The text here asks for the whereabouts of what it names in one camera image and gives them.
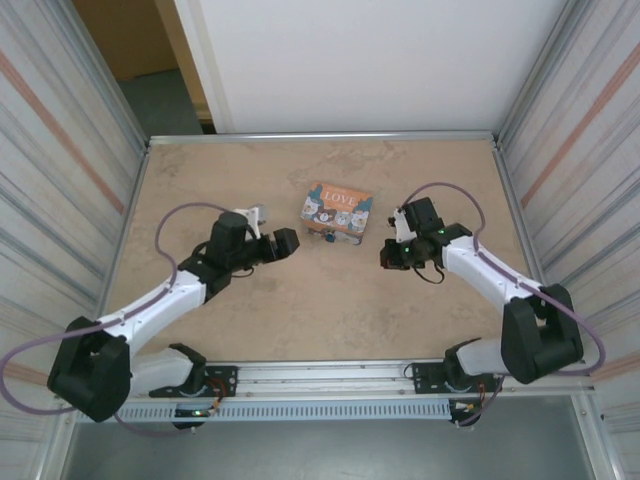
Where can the orange LOVE bear tin box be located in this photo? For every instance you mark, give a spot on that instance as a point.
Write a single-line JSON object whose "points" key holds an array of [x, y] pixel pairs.
{"points": [[335, 200]]}

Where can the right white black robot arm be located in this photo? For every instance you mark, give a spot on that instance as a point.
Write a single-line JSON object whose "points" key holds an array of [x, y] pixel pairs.
{"points": [[480, 265]]}

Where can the green-lit circuit board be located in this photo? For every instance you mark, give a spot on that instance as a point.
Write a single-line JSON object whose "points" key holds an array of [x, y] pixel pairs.
{"points": [[195, 413]]}

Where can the aluminium frame side rail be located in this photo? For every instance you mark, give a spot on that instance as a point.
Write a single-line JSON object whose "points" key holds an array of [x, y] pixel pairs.
{"points": [[122, 250], [522, 240]]}

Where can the aluminium table frame bar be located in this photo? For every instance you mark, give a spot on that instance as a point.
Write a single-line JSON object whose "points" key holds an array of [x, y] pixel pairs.
{"points": [[320, 137]]}

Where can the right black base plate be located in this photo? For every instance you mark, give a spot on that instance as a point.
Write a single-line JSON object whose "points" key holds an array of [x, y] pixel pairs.
{"points": [[425, 372]]}

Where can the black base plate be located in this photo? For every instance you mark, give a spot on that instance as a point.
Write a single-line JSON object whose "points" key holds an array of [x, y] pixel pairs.
{"points": [[222, 375], [425, 372]]}

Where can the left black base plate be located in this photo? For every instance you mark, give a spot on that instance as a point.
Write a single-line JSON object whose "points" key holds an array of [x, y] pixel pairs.
{"points": [[222, 375]]}

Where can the aluminium mounting rail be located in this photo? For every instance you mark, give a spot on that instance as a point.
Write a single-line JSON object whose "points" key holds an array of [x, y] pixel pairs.
{"points": [[320, 377]]}

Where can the translucent striped enclosure panel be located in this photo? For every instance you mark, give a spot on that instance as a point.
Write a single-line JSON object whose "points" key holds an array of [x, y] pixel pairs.
{"points": [[50, 175], [590, 150]]}

